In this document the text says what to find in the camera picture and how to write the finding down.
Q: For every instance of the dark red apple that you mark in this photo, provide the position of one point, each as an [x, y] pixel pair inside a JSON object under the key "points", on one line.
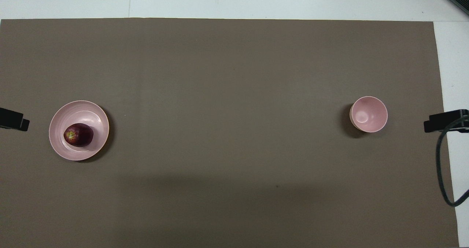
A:
{"points": [[80, 135]]}

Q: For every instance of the pink bowl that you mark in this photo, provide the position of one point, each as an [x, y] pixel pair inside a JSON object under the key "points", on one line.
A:
{"points": [[370, 114]]}

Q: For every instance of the pink plate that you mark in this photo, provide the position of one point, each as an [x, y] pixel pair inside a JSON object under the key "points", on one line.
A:
{"points": [[84, 112]]}

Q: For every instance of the brown table mat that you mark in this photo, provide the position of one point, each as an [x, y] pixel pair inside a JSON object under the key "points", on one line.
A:
{"points": [[234, 94]]}

